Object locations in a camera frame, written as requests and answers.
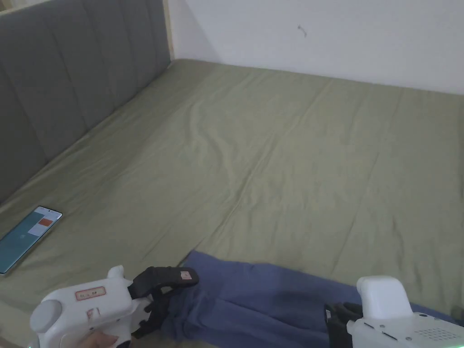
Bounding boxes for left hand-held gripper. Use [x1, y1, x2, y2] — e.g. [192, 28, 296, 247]
[29, 266, 200, 348]

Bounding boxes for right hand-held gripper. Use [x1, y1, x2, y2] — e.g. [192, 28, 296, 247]
[324, 276, 464, 348]

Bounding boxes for dark blue shirt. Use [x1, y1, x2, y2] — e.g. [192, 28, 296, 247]
[159, 250, 464, 348]

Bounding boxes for person's left hand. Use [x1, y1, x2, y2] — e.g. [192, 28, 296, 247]
[59, 331, 120, 348]

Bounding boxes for smartphone with lit screen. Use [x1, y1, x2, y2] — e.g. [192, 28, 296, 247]
[0, 206, 63, 275]

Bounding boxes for bed with pale green sheet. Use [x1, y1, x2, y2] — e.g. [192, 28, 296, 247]
[0, 58, 464, 348]

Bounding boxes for grey padded headboard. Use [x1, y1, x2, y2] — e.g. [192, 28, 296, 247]
[0, 0, 172, 204]

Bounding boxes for pale wooden frame post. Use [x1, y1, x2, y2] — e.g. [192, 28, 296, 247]
[162, 0, 179, 70]

